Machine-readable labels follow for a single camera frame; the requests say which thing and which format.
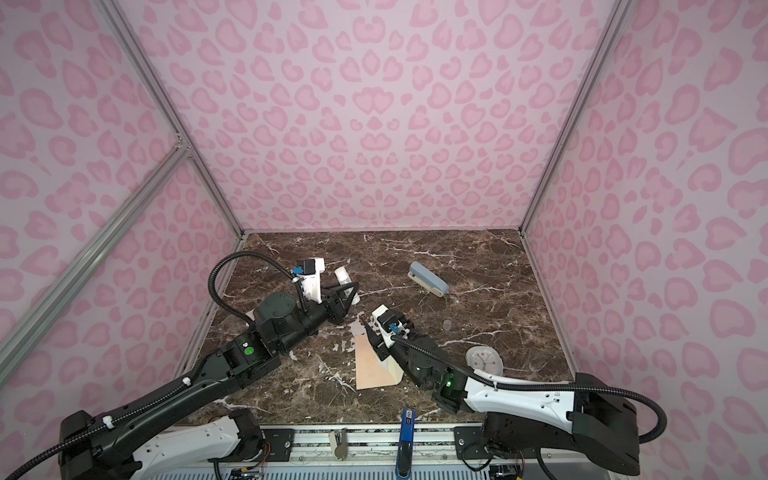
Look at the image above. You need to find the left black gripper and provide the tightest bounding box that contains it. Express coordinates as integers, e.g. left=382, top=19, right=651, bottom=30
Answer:
left=279, top=278, right=359, bottom=357

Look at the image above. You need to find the pink envelope with cream flap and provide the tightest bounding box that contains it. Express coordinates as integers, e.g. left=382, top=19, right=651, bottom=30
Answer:
left=354, top=335, right=403, bottom=390

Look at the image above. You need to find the white glue stick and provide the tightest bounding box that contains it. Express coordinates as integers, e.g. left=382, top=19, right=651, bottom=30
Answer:
left=334, top=267, right=360, bottom=305

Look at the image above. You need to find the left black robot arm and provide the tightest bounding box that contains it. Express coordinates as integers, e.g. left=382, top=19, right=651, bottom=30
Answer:
left=58, top=282, right=358, bottom=479

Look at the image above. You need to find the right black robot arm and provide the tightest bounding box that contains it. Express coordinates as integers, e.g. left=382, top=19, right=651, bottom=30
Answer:
left=366, top=328, right=640, bottom=476

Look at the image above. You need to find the blue grey stapler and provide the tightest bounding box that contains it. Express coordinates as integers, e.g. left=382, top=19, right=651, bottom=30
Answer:
left=408, top=261, right=449, bottom=297

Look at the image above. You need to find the beige hanging tag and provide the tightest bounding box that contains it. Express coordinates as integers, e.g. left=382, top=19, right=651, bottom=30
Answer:
left=328, top=428, right=349, bottom=461

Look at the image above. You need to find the blue black clip tool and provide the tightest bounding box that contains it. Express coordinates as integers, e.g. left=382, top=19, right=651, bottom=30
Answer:
left=395, top=408, right=416, bottom=480

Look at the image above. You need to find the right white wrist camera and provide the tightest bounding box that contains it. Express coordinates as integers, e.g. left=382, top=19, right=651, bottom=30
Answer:
left=372, top=305, right=413, bottom=348

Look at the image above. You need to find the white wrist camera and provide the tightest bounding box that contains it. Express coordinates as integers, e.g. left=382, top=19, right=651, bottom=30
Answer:
left=293, top=257, right=325, bottom=303
left=372, top=305, right=413, bottom=348

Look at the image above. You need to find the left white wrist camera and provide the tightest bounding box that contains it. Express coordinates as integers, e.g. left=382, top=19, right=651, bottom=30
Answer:
left=293, top=257, right=325, bottom=303

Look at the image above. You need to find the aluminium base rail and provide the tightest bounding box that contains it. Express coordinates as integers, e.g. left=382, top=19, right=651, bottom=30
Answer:
left=133, top=418, right=615, bottom=479

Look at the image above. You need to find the left black corrugated cable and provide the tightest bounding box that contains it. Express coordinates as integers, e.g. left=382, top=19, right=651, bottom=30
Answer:
left=4, top=250, right=298, bottom=480

